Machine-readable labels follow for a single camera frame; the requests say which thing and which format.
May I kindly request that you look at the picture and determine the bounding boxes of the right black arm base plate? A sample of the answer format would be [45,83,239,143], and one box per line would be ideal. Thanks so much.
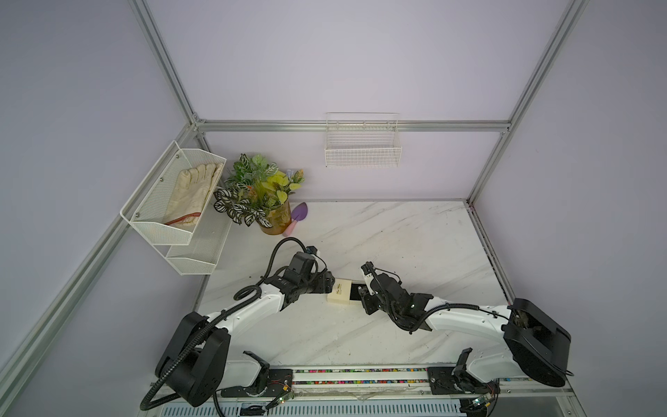
[427,366,500,395]

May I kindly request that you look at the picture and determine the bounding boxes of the lower white mesh shelf basket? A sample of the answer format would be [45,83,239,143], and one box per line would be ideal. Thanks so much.
[166,206,232,276]

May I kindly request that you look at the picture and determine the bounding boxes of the left black corrugated cable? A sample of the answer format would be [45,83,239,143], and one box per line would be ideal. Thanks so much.
[139,236,314,417]

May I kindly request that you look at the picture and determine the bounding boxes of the artificial green leafy plant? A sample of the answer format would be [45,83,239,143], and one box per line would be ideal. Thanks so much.
[214,154,305,227]

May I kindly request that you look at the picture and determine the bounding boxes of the upper white mesh shelf basket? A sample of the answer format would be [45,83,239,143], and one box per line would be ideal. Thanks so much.
[120,142,226,246]

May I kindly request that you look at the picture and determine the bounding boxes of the cream work gloves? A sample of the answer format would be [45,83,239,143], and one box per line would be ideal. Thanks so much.
[163,163,223,230]

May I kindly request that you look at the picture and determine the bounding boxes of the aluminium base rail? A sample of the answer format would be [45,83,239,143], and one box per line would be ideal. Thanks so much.
[203,359,554,401]

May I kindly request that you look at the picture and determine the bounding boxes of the white wire wall basket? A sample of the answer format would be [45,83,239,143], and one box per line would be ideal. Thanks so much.
[325,112,402,169]

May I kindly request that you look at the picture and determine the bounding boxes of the white mesh shelf basket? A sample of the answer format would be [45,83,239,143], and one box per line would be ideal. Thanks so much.
[120,142,226,246]
[166,206,232,276]

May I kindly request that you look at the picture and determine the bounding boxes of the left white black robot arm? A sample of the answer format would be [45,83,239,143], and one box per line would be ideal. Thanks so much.
[140,244,335,411]

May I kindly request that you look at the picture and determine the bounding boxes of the cream drawer jewelry box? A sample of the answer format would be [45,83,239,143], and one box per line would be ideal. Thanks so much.
[327,279,366,305]

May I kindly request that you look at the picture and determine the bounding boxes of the purple pink garden trowel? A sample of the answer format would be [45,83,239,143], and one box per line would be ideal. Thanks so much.
[282,203,308,237]

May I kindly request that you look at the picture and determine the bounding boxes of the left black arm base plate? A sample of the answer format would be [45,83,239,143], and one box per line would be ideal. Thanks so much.
[219,368,294,399]

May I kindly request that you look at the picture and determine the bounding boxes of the amber glass plant pot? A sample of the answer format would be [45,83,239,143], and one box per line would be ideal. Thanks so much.
[259,201,292,236]

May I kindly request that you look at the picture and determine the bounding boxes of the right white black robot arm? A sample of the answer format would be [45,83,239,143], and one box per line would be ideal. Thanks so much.
[360,262,571,393]

